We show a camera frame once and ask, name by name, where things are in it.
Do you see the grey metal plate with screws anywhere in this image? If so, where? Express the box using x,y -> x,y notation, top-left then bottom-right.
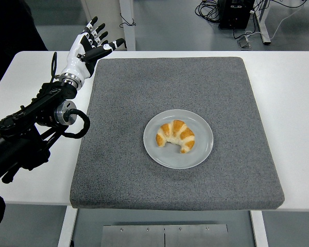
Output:
100,224 -> 229,247

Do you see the long white cable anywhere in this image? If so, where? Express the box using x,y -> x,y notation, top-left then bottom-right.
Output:
244,1 -> 307,39

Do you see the black cable tangle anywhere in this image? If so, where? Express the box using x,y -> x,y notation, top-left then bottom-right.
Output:
195,0 -> 221,24

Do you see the golden croissant bread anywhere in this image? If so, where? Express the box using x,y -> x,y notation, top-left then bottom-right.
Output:
155,119 -> 196,154

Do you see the white desk leg with foot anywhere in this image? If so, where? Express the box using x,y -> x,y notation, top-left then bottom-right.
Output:
254,0 -> 271,45

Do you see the person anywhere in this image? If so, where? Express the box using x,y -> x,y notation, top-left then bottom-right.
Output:
0,0 -> 48,80

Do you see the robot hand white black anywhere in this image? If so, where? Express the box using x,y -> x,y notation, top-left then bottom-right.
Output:
60,16 -> 127,79

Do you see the white table leg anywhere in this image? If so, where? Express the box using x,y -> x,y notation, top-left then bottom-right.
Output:
57,205 -> 78,247
250,210 -> 269,247

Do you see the white square post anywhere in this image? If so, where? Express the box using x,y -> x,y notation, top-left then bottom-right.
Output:
119,0 -> 136,51

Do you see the grey felt mat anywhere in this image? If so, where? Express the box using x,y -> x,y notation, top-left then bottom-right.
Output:
70,57 -> 285,212

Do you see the white cabinet panel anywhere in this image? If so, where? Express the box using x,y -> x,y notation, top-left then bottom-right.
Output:
81,0 -> 126,51

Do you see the thin black looped cable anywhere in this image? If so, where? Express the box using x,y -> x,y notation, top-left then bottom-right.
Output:
119,12 -> 137,28

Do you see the black computer tower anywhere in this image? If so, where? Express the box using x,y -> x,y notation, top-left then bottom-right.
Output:
218,0 -> 255,29

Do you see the grey round plate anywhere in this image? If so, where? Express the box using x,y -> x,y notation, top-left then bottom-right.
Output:
143,109 -> 214,170

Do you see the grey power adapter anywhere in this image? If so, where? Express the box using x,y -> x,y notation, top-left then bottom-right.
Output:
236,36 -> 252,49

